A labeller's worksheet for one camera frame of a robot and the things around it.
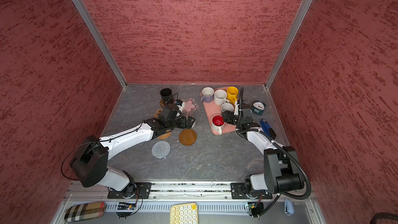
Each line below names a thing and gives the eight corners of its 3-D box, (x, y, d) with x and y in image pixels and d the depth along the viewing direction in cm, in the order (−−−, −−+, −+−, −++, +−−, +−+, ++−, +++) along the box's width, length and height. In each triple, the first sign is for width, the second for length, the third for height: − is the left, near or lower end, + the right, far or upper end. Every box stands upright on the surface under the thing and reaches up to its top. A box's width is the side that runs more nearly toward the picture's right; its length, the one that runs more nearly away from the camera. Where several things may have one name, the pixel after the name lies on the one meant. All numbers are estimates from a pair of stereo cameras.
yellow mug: (226, 106, 111) (228, 97, 103) (225, 95, 118) (226, 86, 110) (237, 106, 111) (240, 97, 103) (235, 95, 118) (237, 86, 110)
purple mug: (202, 105, 111) (202, 97, 104) (199, 96, 116) (199, 88, 109) (215, 103, 112) (215, 94, 105) (211, 94, 118) (212, 85, 111)
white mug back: (215, 108, 108) (216, 100, 102) (212, 97, 115) (213, 90, 108) (227, 107, 109) (229, 99, 103) (224, 96, 116) (225, 88, 109)
